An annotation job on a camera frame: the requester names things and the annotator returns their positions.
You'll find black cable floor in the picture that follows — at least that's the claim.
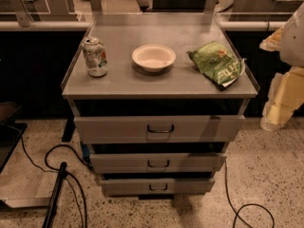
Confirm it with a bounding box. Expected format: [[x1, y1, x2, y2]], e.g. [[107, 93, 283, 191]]
[[19, 135, 93, 228], [223, 161, 276, 228]]

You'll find grey drawer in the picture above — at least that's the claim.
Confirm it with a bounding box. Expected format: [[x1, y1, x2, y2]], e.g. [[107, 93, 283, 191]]
[[74, 115, 245, 143], [102, 178, 215, 197], [90, 153, 226, 174]]

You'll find white horizontal rail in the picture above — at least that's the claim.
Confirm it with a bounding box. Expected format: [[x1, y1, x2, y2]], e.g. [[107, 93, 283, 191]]
[[0, 21, 285, 31]]

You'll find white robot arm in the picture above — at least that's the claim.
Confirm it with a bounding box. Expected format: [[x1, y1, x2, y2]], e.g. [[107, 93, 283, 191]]
[[259, 3, 304, 131]]

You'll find grey metal drawer cabinet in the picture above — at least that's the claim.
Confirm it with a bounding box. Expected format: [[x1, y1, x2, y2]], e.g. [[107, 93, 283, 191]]
[[63, 13, 258, 186]]

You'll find green chip bag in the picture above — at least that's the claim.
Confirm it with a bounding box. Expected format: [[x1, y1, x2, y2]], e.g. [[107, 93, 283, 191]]
[[187, 41, 244, 90]]

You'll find white green soda can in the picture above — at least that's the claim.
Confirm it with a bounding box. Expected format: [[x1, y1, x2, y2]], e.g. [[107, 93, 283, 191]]
[[82, 36, 107, 77]]

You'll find black cable right floor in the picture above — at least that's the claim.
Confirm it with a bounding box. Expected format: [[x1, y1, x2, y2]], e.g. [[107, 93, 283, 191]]
[[223, 161, 276, 228]]

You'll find black cable left floor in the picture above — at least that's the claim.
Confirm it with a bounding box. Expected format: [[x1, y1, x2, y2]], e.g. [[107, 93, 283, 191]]
[[19, 135, 93, 228]]

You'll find black pole on floor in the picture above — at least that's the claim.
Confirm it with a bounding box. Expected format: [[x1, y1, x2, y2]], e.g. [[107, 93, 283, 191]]
[[43, 161, 67, 228]]

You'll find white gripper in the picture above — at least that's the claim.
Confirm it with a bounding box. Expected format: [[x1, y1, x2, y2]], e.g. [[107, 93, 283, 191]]
[[259, 27, 304, 131]]

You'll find black tray at left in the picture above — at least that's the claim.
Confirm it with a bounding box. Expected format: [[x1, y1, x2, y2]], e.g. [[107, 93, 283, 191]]
[[0, 123, 27, 173]]

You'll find white paper bowl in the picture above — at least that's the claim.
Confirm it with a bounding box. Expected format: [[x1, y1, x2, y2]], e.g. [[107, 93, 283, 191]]
[[132, 44, 176, 72]]

